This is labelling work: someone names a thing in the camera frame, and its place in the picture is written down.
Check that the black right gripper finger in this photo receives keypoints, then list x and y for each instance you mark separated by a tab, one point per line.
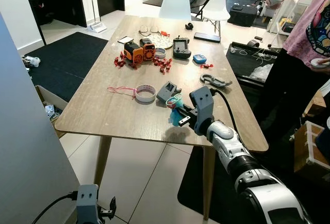
179	122
181	113

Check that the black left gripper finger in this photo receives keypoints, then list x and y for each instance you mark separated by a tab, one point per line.
113	206

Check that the white handheld controller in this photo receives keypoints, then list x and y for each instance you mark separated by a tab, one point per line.
270	5
317	63

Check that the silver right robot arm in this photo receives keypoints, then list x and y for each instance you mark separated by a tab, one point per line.
247	172

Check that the person's left hand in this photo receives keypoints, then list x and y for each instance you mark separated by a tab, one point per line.
325	68

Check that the person's right hand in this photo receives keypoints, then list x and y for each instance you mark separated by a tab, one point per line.
277	0

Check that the grey plastic part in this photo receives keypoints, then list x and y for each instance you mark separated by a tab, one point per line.
167	91

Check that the white tape roll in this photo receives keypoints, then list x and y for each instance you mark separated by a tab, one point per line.
145	94

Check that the grey claw tool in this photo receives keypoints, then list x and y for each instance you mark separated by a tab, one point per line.
214	81

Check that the red plastic pieces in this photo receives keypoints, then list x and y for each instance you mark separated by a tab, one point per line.
122	61
162	65

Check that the small red piece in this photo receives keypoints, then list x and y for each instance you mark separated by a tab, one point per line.
207	66

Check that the small blue device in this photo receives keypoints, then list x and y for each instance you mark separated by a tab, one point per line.
199	59

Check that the wooden dining table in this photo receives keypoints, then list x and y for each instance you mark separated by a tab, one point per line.
118	115

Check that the small grey tape roll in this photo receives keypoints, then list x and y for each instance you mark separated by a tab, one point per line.
160	53

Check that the black handheld controller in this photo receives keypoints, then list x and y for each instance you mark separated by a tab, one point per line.
181	47

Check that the orange and black device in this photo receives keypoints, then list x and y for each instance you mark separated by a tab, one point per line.
134	52
148	49

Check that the patterned round plate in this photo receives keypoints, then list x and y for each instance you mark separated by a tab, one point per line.
162	41

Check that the black phone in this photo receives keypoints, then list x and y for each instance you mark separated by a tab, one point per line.
207	37

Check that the open black case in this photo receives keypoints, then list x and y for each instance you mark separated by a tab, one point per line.
247	61

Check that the black floor mat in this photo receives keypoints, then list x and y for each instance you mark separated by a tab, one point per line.
221	198

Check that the small black round object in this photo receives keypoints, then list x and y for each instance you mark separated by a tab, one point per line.
190	26

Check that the eyeglasses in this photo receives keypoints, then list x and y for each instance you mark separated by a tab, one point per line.
148	30

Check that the white phone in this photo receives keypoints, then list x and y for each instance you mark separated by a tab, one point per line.
126	40

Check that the white door panel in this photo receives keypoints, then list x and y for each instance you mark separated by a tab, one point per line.
26	146

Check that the person in pink shirt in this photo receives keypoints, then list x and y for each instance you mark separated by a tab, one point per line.
294	90

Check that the white plastic chair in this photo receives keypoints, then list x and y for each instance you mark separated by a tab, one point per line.
216	2
175	4

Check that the black folding chair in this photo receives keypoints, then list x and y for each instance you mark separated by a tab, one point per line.
200	4

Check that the black box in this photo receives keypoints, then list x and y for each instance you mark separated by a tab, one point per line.
242	16

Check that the wooden crate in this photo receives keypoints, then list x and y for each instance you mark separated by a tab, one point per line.
309	152

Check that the cardboard box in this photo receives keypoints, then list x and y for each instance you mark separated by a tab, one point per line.
49	100

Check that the black rug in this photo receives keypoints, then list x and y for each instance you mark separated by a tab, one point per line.
67	61

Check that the white litter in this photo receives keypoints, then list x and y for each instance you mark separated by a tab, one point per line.
32	61

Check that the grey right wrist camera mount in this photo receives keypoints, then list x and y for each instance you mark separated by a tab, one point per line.
203	102

